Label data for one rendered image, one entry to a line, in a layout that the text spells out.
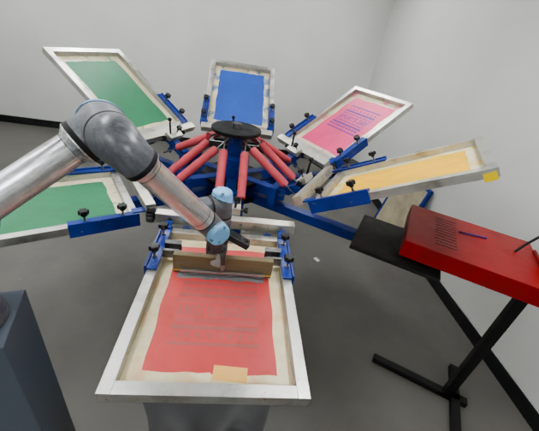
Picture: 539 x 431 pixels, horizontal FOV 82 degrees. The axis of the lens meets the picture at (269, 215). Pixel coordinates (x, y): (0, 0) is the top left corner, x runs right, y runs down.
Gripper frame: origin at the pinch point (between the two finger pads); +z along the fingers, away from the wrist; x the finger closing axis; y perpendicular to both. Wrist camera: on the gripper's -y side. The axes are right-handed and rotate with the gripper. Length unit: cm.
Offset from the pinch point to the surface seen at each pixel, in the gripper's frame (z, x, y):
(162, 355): 4.6, 38.5, 16.1
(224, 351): 5.0, 36.4, -2.9
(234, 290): 4.9, 8.7, -5.2
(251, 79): -46, -210, -9
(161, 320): 4.5, 25.2, 19.7
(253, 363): 5.2, 40.2, -12.4
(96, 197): 3, -53, 72
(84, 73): -45, -137, 106
